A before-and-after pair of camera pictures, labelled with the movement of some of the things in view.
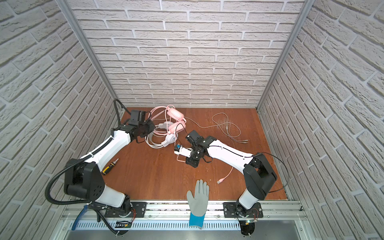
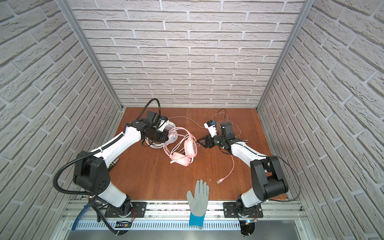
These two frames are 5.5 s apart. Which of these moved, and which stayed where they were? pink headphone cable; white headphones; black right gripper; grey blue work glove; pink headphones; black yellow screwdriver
Moved: black right gripper; pink headphones
Stayed: pink headphone cable; grey blue work glove; black yellow screwdriver; white headphones
